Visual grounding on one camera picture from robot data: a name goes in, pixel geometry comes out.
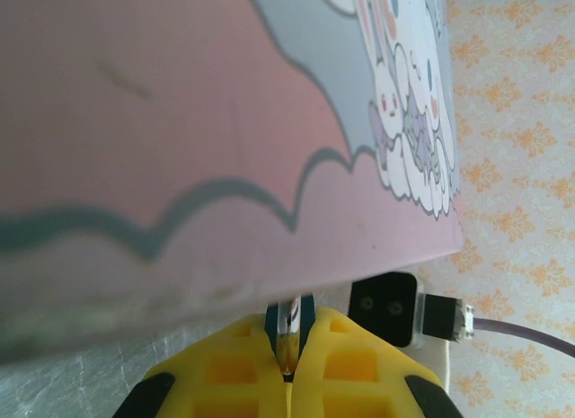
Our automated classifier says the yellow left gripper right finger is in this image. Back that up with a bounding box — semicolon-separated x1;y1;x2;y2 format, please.
287;305;464;418

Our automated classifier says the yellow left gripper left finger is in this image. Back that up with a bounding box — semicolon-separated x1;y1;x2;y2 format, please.
114;312;289;418

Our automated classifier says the cartoon print tin box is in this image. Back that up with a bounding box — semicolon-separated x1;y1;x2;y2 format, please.
0;0;466;363

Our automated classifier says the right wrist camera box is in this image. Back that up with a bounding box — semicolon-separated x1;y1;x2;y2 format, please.
349;271;478;350

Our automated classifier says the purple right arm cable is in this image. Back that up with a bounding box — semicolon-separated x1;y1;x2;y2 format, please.
473;316;575;348

